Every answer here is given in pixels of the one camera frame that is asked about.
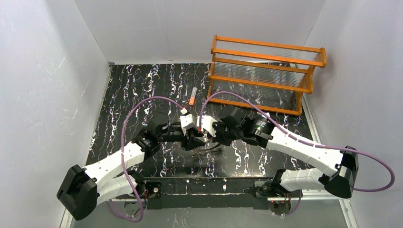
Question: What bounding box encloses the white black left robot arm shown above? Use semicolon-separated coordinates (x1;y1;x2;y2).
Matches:
57;114;205;220

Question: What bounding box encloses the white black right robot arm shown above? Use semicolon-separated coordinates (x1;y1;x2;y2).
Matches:
212;115;358;199

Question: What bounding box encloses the grey orange marker pen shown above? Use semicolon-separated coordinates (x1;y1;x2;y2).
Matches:
189;87;198;106

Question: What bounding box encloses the orange wooden two-tier shelf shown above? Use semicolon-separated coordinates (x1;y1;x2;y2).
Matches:
207;35;327;116

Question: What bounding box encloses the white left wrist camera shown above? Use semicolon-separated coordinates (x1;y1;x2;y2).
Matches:
180;107;197;135

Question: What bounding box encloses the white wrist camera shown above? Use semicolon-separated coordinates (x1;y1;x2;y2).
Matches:
180;107;197;135
196;115;218;138

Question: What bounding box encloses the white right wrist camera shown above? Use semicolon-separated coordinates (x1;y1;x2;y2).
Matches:
196;115;218;138

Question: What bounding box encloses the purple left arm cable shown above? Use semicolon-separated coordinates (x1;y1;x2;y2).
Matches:
105;95;186;223

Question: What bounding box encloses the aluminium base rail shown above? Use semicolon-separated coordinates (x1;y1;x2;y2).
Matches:
61;178;358;228

